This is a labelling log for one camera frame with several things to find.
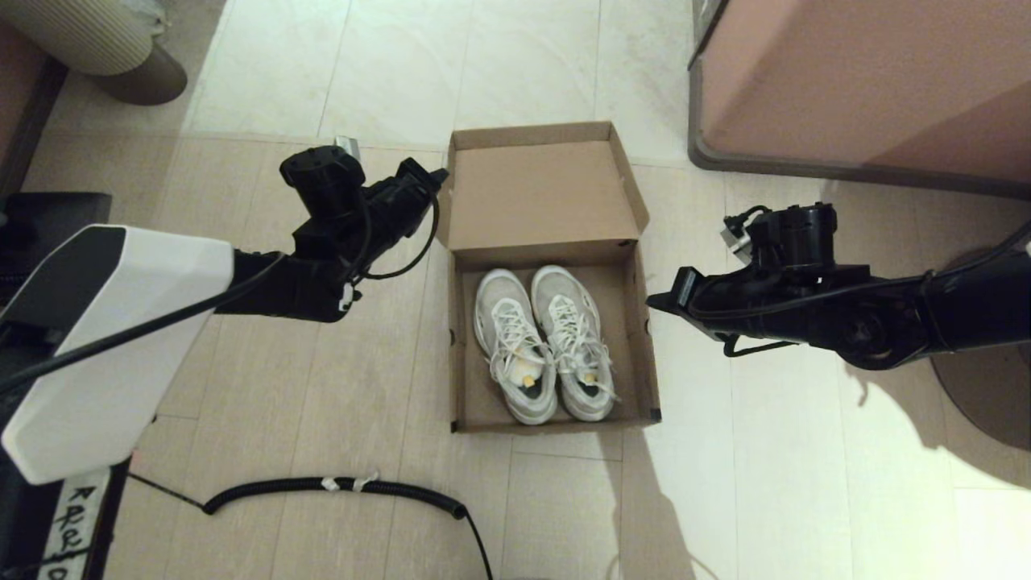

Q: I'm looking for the dark wooden furniture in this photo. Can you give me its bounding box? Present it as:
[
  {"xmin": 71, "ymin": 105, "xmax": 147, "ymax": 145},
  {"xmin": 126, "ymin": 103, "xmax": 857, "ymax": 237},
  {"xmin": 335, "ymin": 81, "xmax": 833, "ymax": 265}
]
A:
[{"xmin": 0, "ymin": 20, "xmax": 69, "ymax": 194}]

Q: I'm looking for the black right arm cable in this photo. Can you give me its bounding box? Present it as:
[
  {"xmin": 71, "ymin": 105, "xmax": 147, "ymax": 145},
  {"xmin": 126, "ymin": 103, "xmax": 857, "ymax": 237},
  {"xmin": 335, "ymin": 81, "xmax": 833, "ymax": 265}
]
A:
[{"xmin": 721, "ymin": 205, "xmax": 1031, "ymax": 359}]

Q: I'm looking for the ribbed beige bin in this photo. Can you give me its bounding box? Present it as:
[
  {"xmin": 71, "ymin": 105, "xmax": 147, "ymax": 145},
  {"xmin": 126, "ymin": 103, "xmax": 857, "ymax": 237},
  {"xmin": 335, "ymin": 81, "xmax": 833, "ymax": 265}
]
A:
[{"xmin": 0, "ymin": 0, "xmax": 190, "ymax": 106}]

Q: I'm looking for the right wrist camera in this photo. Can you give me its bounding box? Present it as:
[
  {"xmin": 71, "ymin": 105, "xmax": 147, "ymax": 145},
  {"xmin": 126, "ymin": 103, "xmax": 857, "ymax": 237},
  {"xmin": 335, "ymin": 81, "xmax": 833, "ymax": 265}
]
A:
[{"xmin": 721, "ymin": 217, "xmax": 756, "ymax": 252}]

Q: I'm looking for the black square platform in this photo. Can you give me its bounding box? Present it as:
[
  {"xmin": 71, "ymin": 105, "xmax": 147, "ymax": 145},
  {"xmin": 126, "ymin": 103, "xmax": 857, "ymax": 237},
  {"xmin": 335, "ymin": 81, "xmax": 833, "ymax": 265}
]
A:
[{"xmin": 0, "ymin": 192, "xmax": 114, "ymax": 307}]

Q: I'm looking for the pink brown cabinet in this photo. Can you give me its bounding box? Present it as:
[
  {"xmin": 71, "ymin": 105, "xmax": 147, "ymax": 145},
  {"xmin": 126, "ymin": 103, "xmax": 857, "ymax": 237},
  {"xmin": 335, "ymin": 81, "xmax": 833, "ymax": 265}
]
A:
[{"xmin": 687, "ymin": 0, "xmax": 1031, "ymax": 201}]

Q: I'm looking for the black corrugated cable conduit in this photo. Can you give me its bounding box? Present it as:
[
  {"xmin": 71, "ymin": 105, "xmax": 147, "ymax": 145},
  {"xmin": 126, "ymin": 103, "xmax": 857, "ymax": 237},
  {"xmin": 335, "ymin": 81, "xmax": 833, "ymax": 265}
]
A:
[{"xmin": 129, "ymin": 471, "xmax": 494, "ymax": 580}]

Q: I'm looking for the brown cardboard shoe box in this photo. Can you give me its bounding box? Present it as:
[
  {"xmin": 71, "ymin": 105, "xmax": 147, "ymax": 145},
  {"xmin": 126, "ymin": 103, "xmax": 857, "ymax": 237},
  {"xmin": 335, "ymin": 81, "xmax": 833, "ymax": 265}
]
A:
[{"xmin": 437, "ymin": 121, "xmax": 663, "ymax": 436}]

